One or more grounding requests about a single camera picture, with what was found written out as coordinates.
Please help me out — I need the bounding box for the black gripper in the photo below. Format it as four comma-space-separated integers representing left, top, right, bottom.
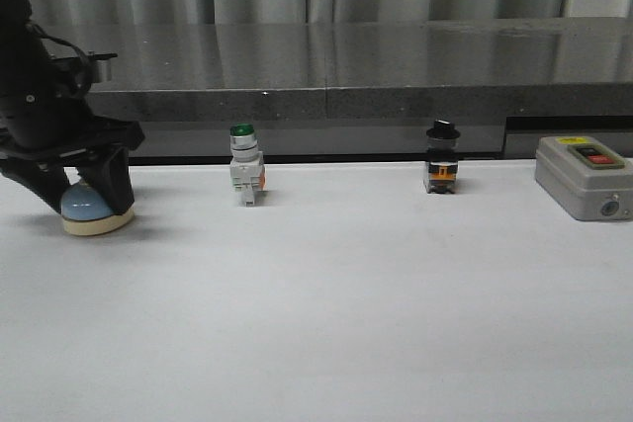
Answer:
1, 65, 145, 215

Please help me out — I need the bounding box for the blue and cream desk bell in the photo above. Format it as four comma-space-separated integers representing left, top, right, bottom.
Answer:
59, 172, 135, 237

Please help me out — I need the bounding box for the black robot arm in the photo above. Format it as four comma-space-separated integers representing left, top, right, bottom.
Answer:
1, 0, 144, 215

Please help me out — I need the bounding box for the grey stone counter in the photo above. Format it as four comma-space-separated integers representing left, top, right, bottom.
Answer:
48, 18, 632, 164

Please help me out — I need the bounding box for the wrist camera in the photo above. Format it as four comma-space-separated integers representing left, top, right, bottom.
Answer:
49, 51, 118, 95

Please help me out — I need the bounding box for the green pilot light switch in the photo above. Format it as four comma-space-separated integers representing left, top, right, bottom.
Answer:
229, 124, 266, 206

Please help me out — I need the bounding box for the black selector switch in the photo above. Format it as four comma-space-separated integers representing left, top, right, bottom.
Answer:
423, 120, 461, 194

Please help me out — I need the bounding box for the grey on-off switch box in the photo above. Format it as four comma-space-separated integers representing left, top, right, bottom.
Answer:
535, 135, 632, 221

